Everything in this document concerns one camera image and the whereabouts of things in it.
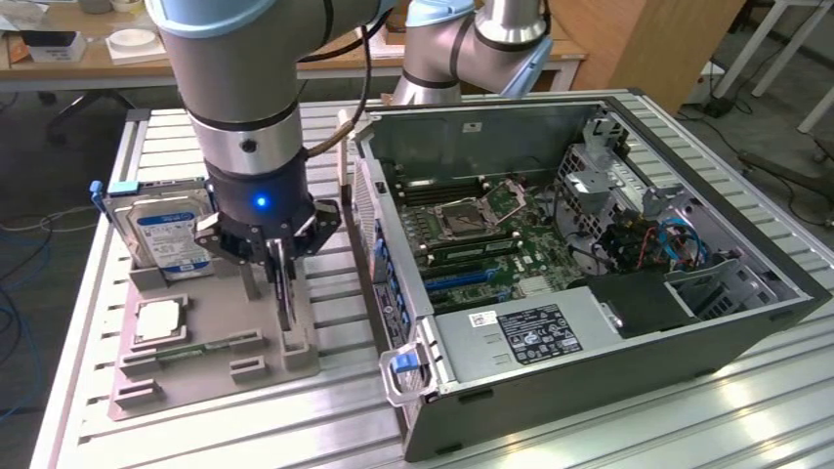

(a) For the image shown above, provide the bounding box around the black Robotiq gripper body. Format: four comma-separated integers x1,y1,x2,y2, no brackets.
206,150,315,255

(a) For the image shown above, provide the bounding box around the Nvidia graphics card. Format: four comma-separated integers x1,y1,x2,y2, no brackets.
270,237,299,334

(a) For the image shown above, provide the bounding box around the black RAM slot bank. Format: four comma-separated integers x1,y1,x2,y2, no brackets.
416,229,524,268
394,176,491,205

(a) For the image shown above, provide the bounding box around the blue expansion slot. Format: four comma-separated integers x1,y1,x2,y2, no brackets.
422,271,500,294

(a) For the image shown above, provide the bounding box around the hard disk with blue label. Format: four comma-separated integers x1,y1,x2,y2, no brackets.
89,176,220,284

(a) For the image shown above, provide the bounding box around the blue card retainer bar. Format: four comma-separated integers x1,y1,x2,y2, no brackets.
370,219,414,334

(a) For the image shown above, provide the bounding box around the grey parts rack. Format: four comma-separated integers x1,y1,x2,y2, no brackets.
107,234,324,424

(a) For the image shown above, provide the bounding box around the silver CPU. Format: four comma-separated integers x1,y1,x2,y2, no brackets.
133,301,188,343

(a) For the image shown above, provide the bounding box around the CPU socket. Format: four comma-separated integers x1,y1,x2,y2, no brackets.
434,197,496,234

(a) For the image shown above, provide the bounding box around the green RAM stick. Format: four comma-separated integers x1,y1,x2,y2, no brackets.
152,341,240,365

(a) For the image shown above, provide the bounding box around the metal socket cover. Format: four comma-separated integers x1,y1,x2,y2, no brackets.
480,178,532,224

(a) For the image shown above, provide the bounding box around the green motherboard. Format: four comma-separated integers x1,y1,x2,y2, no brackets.
383,170,594,317

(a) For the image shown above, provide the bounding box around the grey power supply unit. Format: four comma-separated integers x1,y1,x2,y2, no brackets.
432,285,627,385

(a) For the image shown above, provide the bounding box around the wooden desk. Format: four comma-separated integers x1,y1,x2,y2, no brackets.
0,0,587,107

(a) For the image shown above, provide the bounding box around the perforated metal disk bay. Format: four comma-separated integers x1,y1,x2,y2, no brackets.
552,141,653,245

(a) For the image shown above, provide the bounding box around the black and white box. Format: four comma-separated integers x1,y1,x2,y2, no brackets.
25,31,85,64

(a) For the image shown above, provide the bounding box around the open dark PC case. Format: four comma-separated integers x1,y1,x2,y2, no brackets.
335,95,834,463

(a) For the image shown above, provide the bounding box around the wooden cabinet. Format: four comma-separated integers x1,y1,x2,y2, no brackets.
550,0,749,113

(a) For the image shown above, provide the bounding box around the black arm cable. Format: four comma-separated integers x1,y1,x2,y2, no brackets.
296,0,399,157

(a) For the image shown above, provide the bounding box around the red wire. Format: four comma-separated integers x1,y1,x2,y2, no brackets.
635,222,654,265

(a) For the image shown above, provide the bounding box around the blue wire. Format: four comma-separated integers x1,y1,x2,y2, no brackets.
657,217,711,268

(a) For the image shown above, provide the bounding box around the white table frame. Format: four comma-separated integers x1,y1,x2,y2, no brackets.
713,0,834,133

